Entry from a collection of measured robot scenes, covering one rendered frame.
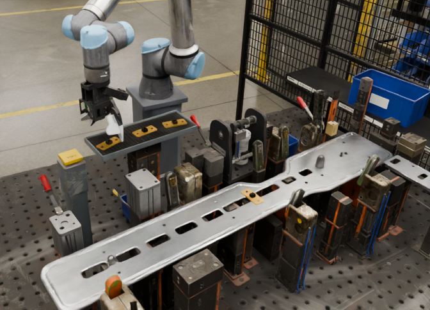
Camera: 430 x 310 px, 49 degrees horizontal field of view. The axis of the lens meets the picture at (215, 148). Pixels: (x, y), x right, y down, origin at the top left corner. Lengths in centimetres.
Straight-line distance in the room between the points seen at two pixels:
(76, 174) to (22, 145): 235
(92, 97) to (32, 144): 244
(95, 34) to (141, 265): 66
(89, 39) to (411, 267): 141
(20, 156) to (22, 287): 206
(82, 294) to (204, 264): 33
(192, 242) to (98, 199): 75
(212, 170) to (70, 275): 60
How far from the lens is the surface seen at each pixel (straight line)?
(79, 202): 162
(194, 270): 132
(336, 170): 182
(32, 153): 376
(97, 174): 223
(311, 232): 157
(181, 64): 185
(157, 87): 196
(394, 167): 193
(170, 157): 213
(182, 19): 177
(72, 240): 144
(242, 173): 178
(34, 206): 211
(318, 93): 188
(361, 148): 200
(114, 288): 122
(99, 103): 144
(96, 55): 138
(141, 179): 149
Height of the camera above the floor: 200
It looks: 33 degrees down
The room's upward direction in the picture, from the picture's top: 4 degrees clockwise
